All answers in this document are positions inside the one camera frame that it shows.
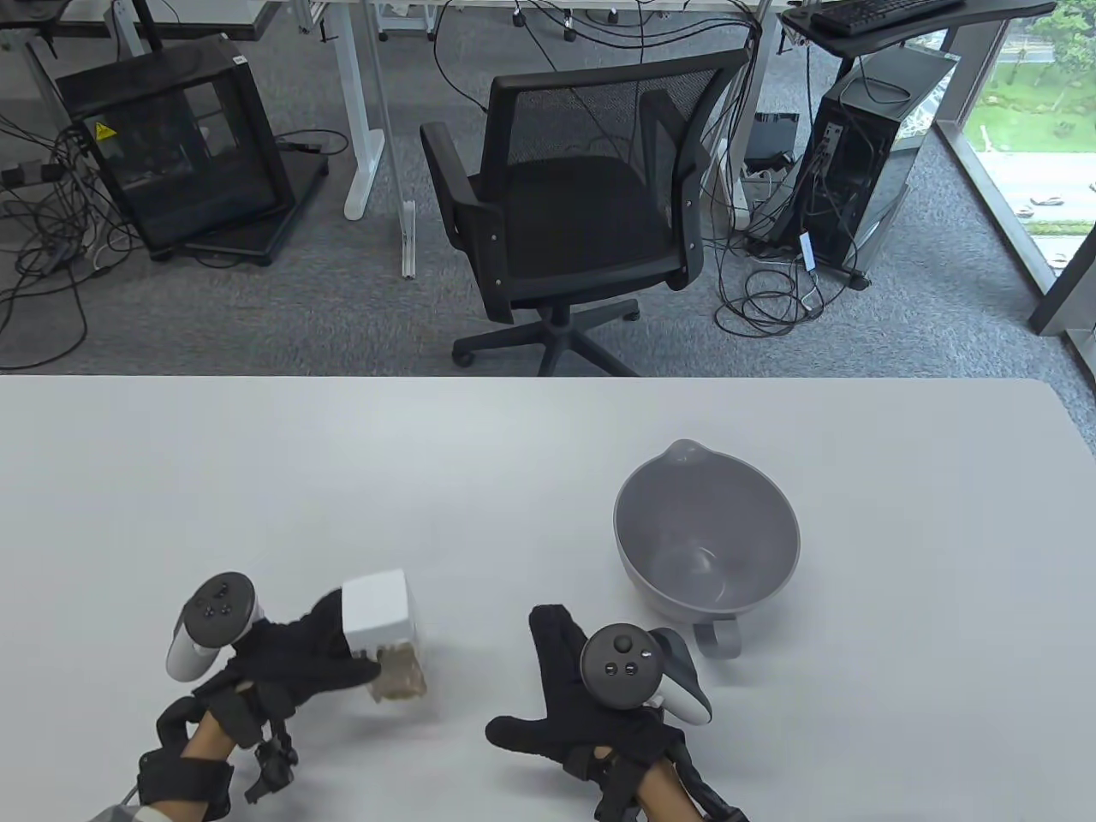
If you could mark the person's right hand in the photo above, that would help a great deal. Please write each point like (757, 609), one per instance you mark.
(561, 685)

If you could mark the person's left hand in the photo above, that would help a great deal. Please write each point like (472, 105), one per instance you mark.
(291, 655)

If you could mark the white square jar lid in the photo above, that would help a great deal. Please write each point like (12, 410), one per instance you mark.
(377, 608)

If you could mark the clear plastic jar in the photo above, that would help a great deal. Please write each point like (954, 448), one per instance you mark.
(402, 676)

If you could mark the grey salad bowl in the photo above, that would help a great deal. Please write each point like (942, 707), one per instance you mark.
(706, 531)

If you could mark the person's left forearm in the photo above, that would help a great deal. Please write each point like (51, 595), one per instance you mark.
(207, 736)

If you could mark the person's right forearm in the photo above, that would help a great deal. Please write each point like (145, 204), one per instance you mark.
(668, 792)

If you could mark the right white grey controller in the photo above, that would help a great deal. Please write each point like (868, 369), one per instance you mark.
(621, 664)

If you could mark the white grey controller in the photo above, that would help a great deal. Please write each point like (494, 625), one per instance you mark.
(214, 612)
(621, 664)

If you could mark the left white grey controller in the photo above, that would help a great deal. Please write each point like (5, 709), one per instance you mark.
(214, 612)

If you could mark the checked grey shirt sleeve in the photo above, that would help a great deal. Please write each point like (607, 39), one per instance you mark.
(111, 813)

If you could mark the black flat floor platform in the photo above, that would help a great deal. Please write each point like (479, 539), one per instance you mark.
(300, 184)

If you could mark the black mesh office chair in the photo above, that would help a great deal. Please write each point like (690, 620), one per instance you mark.
(582, 205)

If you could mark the white desk leg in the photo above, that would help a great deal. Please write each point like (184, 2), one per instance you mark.
(753, 103)
(364, 111)

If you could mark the grey power strip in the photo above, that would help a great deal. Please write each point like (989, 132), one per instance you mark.
(26, 174)

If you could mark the small black box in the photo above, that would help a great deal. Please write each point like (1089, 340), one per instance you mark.
(773, 137)

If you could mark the black computer tower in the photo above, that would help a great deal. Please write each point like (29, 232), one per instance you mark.
(856, 163)

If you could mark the black keyboard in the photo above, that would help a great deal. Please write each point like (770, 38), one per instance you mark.
(882, 13)

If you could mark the black desk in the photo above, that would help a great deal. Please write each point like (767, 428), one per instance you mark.
(985, 21)

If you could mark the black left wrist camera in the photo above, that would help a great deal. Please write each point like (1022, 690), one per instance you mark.
(274, 762)

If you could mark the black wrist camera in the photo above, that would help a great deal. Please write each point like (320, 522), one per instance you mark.
(274, 762)
(618, 792)

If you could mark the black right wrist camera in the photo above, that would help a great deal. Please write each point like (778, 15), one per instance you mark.
(618, 792)

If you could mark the black glass enclosure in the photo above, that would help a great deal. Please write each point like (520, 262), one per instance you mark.
(171, 145)

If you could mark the dark window frame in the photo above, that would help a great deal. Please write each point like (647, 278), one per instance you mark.
(1062, 295)

